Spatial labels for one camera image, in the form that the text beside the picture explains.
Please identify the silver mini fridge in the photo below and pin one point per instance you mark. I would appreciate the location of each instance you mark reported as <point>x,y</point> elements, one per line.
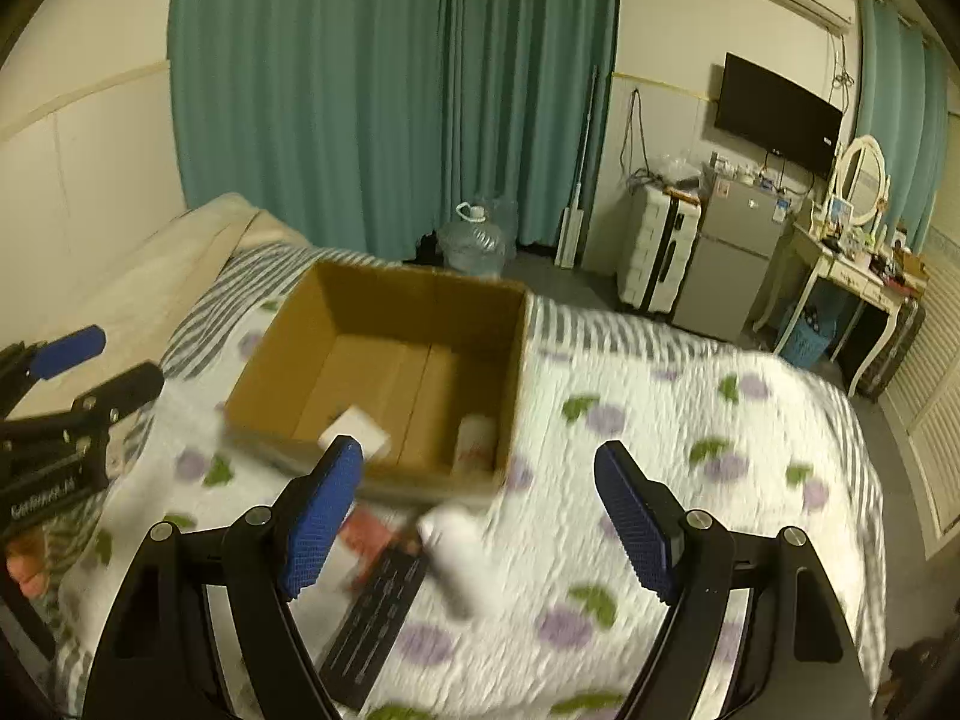
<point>739,230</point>

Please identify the clear water jug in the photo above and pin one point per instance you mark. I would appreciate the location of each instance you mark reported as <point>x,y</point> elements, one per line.
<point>472,244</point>

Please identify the green curtain right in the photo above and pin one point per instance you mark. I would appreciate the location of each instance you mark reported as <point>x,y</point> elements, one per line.
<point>903,105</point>

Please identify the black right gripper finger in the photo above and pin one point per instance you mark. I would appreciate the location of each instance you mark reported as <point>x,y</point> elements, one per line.
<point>119,397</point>

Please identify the black wall television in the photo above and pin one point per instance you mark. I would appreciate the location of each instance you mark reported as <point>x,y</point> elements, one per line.
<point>782,117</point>

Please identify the white bottle red cap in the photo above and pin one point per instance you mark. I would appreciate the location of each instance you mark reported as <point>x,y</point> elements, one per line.
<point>475,446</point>

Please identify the oval vanity mirror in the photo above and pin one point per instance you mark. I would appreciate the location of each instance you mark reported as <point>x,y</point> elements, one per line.
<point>859,183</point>

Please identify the floral quilted bedspread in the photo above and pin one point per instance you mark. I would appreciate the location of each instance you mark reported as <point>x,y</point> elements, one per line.
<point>600,539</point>

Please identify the person's left hand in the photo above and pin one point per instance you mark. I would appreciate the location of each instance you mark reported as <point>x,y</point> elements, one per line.
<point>26,563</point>

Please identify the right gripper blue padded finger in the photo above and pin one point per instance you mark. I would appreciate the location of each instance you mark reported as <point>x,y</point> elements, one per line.
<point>157,656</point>
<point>796,657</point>

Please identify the green curtain left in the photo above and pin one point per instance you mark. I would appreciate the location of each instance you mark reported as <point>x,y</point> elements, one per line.
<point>364,123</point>

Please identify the dark suitcase by wardrobe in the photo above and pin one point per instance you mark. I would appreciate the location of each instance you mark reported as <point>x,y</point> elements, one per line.
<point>882,369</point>

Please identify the open cardboard box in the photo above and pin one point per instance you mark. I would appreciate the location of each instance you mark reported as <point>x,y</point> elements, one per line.
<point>414,348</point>

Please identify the white plug-in device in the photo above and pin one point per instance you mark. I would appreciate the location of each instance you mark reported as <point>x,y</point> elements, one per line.
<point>453,543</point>

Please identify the white louvered wardrobe door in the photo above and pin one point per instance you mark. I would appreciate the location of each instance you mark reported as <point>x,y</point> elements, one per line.
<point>922,402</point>

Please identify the grey checked bed sheet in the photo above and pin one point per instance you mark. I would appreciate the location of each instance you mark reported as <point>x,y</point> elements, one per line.
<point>600,322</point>

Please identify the white charger box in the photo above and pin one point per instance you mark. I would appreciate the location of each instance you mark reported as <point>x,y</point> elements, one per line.
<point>375,443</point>

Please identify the white mop pole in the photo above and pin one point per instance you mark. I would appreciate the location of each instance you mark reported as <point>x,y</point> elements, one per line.
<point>572,218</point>

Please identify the blue laundry basket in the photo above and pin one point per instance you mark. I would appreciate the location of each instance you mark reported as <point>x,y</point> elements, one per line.
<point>810,337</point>

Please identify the red patterned pouch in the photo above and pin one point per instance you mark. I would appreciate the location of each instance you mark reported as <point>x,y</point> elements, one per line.
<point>366,535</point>

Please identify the white suitcase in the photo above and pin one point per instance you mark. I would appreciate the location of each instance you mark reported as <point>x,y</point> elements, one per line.
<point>660,233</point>

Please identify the cream pillow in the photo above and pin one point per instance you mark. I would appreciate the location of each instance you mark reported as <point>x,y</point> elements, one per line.
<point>141,299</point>

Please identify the black tv remote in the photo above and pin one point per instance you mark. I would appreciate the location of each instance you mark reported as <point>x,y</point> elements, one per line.
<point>353,662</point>

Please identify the green curtain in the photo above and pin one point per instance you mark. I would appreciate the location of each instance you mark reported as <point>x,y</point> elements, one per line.
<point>364,123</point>
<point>903,105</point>

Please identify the white dressing table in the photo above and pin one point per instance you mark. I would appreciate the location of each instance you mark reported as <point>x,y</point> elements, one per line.
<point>858,284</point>

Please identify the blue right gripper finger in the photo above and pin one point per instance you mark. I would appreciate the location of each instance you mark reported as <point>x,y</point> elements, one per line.
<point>23,364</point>

